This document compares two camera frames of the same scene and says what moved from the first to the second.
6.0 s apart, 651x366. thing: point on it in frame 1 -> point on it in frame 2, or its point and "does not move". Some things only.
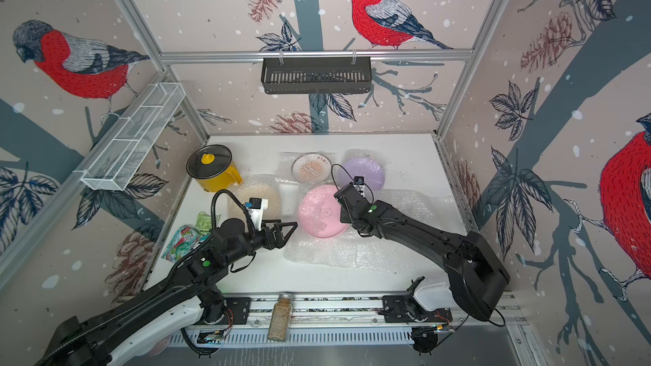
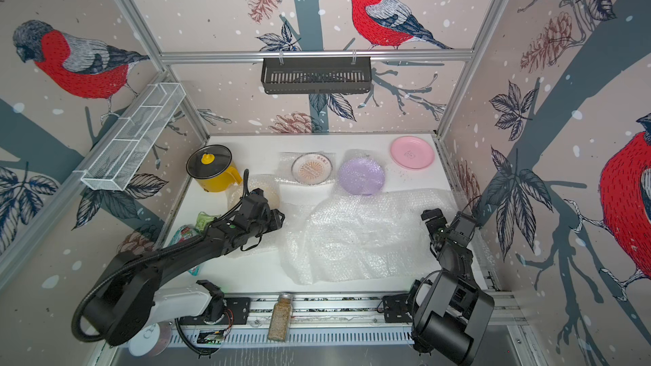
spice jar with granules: (280, 317) does not move
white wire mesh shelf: (122, 152) does not move
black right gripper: (343, 214) -> (436, 224)
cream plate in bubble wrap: (266, 186) does not move
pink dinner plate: (319, 212) -> (412, 152)
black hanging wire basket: (317, 75) does not move
